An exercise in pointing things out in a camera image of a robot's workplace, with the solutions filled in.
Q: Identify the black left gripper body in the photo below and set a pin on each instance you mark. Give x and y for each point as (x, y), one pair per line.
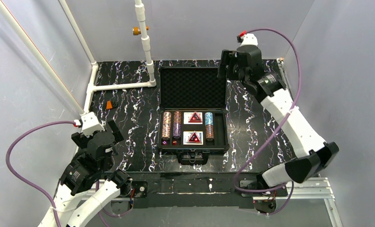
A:
(113, 131)

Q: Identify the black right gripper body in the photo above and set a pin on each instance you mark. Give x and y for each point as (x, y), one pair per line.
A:
(224, 62)

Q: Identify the blue poker chip stack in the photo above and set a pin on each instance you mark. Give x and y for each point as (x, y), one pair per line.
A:
(208, 118)

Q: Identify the black foam-lined poker case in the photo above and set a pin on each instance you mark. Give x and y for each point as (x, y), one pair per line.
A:
(193, 89)

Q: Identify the red playing card deck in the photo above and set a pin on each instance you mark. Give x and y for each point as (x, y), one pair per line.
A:
(186, 116)

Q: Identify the brown poker chip stack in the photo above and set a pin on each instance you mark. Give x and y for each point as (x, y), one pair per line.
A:
(209, 132)

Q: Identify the red triangle dealer button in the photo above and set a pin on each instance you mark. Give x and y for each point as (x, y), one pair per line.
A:
(194, 137)

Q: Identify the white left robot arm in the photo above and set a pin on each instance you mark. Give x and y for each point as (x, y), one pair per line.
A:
(76, 181)

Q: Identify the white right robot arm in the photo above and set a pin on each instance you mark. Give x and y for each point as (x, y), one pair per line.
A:
(313, 153)

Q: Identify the small orange wedge piece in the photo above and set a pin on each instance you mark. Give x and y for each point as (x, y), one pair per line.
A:
(109, 105)

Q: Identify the white-blue chip stack in case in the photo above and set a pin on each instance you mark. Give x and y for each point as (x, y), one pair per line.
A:
(166, 125)

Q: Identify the orange-purple chip stack in case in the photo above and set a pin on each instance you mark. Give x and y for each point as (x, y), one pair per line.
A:
(177, 125)

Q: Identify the white pvc pole with orange knob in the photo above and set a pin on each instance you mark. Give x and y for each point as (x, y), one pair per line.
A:
(145, 39)

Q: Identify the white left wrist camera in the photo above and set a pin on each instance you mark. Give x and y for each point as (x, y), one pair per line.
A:
(89, 124)

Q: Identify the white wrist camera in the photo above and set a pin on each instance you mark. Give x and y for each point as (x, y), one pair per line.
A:
(246, 38)
(89, 124)

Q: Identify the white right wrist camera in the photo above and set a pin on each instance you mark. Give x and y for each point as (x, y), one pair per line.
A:
(246, 38)

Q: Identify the white pvc frame pipe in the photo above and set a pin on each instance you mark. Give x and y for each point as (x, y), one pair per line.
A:
(91, 87)

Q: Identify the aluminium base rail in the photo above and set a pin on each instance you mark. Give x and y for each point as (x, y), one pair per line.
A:
(216, 191)

